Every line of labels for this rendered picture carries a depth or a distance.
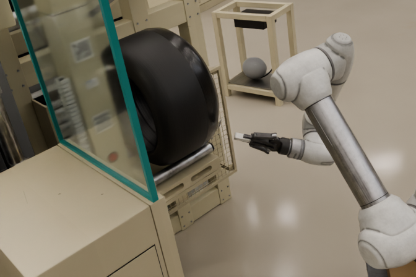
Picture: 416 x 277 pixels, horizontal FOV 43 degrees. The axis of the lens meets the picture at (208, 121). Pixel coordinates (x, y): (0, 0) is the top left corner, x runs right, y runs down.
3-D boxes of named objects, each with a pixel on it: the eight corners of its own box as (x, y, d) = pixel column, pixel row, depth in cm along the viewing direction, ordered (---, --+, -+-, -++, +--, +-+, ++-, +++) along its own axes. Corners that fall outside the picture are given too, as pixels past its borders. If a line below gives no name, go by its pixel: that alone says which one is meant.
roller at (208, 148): (143, 177, 216) (146, 187, 218) (150, 181, 213) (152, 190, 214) (207, 140, 234) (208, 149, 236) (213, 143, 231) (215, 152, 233)
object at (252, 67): (280, 106, 450) (270, 16, 412) (224, 96, 486) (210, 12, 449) (301, 89, 472) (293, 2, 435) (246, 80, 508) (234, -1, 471)
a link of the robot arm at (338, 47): (333, 58, 197) (304, 72, 192) (342, 20, 183) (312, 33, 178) (357, 79, 190) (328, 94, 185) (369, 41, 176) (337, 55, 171)
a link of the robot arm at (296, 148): (298, 164, 228) (284, 161, 227) (298, 147, 234) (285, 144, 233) (304, 151, 221) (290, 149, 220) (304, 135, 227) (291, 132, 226)
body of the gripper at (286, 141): (291, 148, 221) (270, 143, 221) (285, 159, 228) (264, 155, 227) (291, 134, 226) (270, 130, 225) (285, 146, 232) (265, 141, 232)
